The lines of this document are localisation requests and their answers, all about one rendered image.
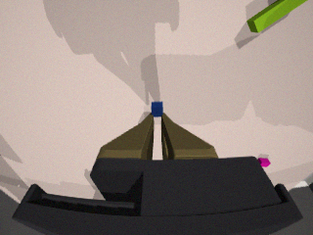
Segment small blue block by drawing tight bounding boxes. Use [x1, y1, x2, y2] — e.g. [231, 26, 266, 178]
[152, 102, 163, 118]

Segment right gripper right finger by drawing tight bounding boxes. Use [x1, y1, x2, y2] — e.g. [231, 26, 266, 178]
[161, 113, 218, 160]

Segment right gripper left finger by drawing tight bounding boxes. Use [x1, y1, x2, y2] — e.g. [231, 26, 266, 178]
[96, 113, 154, 160]

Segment small magenta block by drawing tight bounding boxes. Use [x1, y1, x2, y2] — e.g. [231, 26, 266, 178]
[258, 158, 270, 167]

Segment lime green rod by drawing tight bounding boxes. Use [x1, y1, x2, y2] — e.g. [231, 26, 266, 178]
[246, 0, 307, 33]

